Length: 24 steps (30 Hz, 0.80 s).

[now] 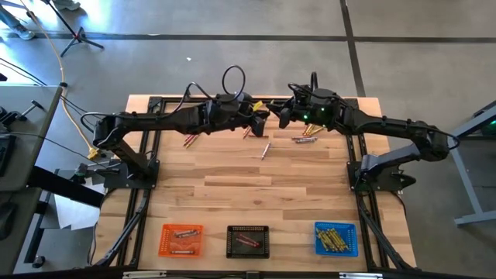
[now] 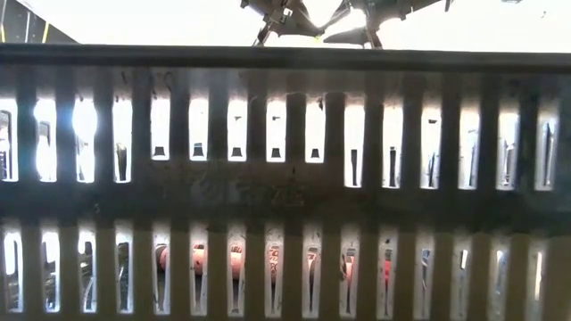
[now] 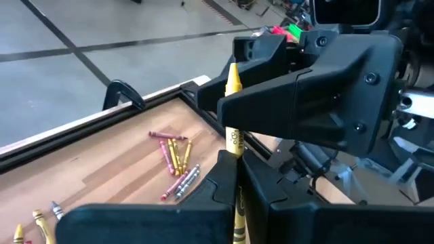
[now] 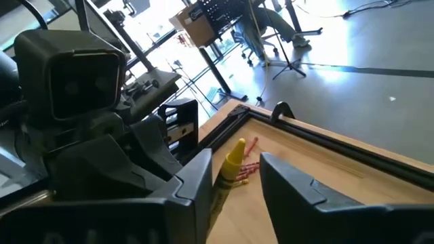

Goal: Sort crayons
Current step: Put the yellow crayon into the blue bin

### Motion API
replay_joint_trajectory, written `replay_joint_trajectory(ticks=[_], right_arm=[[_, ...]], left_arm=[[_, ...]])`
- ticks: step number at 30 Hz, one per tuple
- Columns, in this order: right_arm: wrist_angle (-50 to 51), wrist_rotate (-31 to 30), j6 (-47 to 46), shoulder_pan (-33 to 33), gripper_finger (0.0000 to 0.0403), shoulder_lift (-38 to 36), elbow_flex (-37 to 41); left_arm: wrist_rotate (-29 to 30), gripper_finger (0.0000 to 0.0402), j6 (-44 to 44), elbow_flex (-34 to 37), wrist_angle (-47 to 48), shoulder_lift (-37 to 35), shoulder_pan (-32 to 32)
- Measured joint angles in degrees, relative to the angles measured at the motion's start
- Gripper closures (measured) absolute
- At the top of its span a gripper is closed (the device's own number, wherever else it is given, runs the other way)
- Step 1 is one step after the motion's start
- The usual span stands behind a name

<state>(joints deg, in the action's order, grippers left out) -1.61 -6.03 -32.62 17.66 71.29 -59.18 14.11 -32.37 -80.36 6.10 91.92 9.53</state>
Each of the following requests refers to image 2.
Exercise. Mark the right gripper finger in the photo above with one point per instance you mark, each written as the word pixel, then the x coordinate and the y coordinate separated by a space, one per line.
pixel 357 38
pixel 342 15

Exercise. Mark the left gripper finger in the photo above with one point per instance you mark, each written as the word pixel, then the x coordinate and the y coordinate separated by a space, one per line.
pixel 299 29
pixel 263 35

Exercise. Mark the red crayon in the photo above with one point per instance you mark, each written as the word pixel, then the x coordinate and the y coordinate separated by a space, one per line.
pixel 198 260
pixel 273 263

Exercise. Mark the black slotted plastic basket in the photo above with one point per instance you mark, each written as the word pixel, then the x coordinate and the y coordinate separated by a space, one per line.
pixel 285 60

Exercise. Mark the black yellow-striped background panel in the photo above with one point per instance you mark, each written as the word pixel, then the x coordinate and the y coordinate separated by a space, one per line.
pixel 18 27

